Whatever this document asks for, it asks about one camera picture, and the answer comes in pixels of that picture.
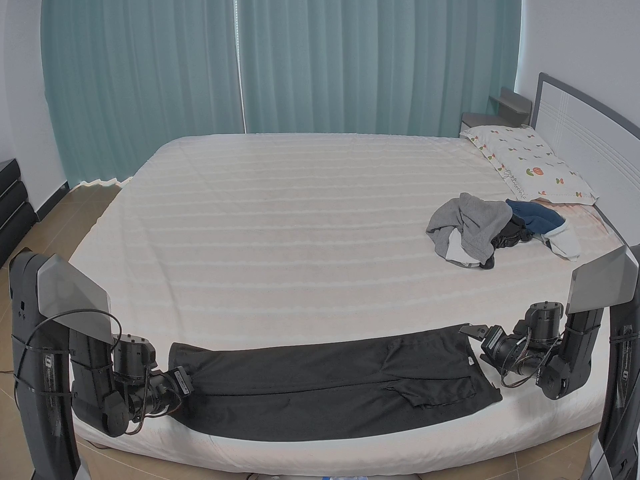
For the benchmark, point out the white printed pillow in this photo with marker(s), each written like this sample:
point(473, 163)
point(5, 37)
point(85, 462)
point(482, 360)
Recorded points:
point(530, 160)

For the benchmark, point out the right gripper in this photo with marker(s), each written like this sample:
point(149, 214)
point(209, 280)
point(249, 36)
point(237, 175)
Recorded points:
point(510, 350)

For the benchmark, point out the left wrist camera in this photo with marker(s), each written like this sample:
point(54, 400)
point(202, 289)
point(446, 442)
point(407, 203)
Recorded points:
point(182, 382)

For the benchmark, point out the bed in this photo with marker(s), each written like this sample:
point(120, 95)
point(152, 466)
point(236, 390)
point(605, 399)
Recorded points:
point(300, 208)

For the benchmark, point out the pile of clothes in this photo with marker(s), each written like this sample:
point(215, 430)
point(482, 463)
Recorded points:
point(475, 218)

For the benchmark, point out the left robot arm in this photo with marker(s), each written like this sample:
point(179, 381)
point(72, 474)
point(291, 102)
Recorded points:
point(70, 293)

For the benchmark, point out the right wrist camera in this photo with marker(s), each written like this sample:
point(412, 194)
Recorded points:
point(491, 339)

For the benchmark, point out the black T-shirt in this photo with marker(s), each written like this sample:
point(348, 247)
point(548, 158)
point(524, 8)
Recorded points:
point(325, 388)

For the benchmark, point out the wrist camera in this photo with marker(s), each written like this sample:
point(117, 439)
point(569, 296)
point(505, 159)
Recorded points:
point(491, 339)
point(182, 382)

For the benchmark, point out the black chest of drawers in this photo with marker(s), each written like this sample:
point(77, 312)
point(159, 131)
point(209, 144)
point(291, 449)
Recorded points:
point(15, 198)

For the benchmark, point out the blue-green curtain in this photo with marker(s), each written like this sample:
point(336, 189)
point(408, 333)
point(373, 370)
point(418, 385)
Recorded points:
point(150, 68)
point(375, 43)

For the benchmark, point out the grey bedside table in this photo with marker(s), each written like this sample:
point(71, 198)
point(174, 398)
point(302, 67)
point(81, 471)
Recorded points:
point(515, 102)

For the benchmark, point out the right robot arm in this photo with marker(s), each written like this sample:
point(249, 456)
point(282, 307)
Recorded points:
point(605, 278)

